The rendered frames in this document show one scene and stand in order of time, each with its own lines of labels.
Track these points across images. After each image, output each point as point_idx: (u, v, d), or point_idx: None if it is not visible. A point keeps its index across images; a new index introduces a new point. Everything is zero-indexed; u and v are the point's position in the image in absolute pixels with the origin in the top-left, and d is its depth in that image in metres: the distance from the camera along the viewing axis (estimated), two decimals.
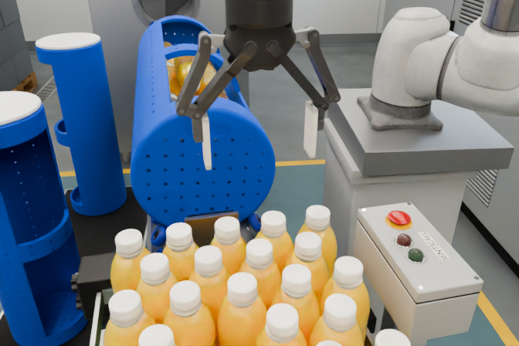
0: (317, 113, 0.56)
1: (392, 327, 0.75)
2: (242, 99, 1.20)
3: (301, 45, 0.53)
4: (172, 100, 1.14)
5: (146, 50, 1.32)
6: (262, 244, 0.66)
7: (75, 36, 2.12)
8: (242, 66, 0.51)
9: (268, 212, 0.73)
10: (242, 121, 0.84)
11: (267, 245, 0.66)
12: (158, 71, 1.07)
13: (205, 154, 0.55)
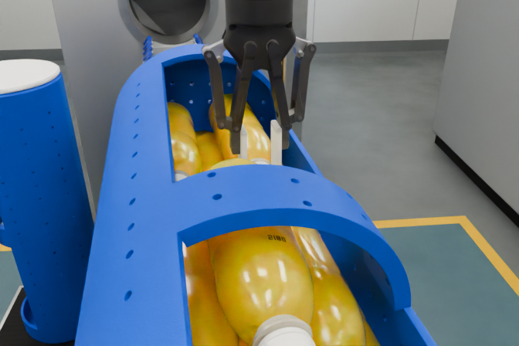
0: (280, 133, 0.56)
1: None
2: None
3: (295, 52, 0.53)
4: None
5: (121, 157, 0.47)
6: None
7: (18, 66, 1.27)
8: (251, 67, 0.51)
9: None
10: None
11: None
12: None
13: None
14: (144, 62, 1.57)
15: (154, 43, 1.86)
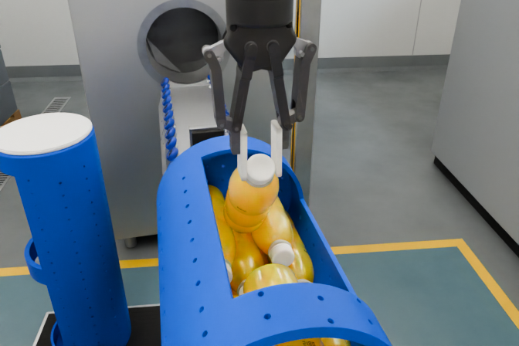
0: (280, 133, 0.56)
1: None
2: None
3: (295, 52, 0.53)
4: None
5: (182, 259, 0.61)
6: (286, 256, 0.73)
7: (55, 121, 1.40)
8: (252, 68, 0.51)
9: (255, 157, 0.59)
10: None
11: (290, 257, 0.73)
12: None
13: (242, 166, 0.57)
14: (164, 107, 1.70)
15: (170, 83, 1.99)
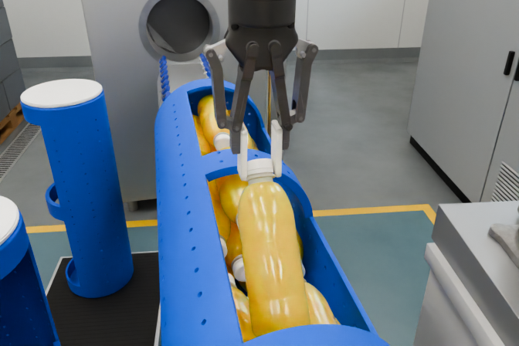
0: (281, 133, 0.56)
1: None
2: (320, 235, 0.79)
3: (296, 52, 0.53)
4: None
5: (171, 147, 0.91)
6: None
7: (71, 85, 1.70)
8: (252, 67, 0.51)
9: (221, 140, 0.97)
10: None
11: None
12: (201, 218, 0.66)
13: (242, 166, 0.57)
14: (161, 78, 2.00)
15: (167, 61, 2.29)
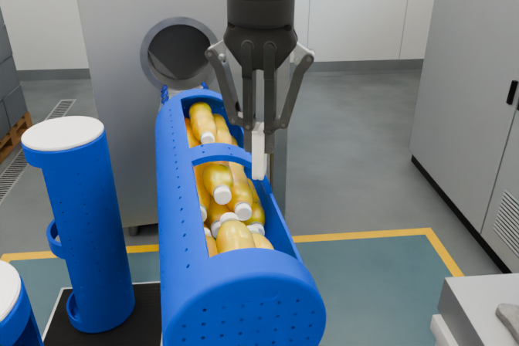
0: (262, 137, 0.56)
1: None
2: (276, 205, 1.09)
3: (293, 58, 0.52)
4: None
5: (167, 142, 1.21)
6: None
7: (72, 123, 1.69)
8: (249, 66, 0.52)
9: (205, 137, 1.26)
10: (293, 284, 0.73)
11: None
12: (187, 190, 0.95)
13: (252, 164, 0.58)
14: None
15: (168, 89, 2.28)
